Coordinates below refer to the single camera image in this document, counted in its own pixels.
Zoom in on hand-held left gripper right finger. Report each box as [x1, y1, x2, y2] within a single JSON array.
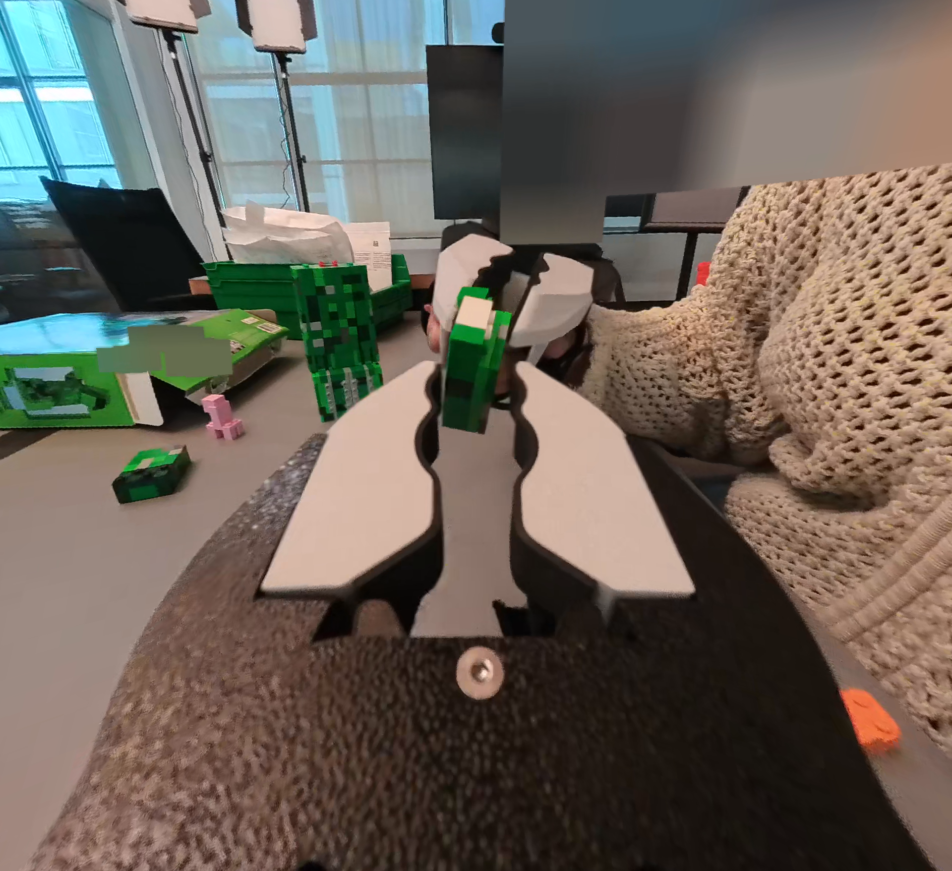
[[509, 359, 696, 619]]

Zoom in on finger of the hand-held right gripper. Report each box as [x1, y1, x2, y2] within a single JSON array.
[[513, 252, 595, 348], [433, 232, 514, 349]]

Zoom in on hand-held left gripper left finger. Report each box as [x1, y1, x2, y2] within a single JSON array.
[[256, 359, 447, 600]]

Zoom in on small green brick assembly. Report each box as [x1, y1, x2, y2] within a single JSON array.
[[440, 287, 513, 435]]

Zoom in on person's right forearm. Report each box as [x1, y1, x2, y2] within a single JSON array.
[[576, 291, 789, 463]]

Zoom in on green building set box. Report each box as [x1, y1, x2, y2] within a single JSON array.
[[0, 309, 290, 429]]

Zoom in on black metal table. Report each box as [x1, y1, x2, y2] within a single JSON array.
[[643, 185, 752, 299], [604, 193, 655, 303]]

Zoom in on white paper pouch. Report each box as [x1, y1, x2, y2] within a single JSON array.
[[346, 220, 394, 292]]

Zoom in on tall green blocky brick figure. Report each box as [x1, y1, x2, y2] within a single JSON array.
[[290, 263, 384, 423]]

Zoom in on pink brick pig figure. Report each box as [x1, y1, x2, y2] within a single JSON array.
[[202, 394, 245, 441]]

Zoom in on white paper bags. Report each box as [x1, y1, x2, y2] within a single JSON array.
[[221, 203, 354, 266]]

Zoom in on green brick cube head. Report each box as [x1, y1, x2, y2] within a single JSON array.
[[112, 443, 192, 505]]

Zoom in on green plastic bin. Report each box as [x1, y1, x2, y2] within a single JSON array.
[[203, 254, 414, 340]]

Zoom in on black office chair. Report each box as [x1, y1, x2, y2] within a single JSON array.
[[39, 175, 224, 314]]

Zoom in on orange brick separator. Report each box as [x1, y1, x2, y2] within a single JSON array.
[[840, 689, 902, 756]]

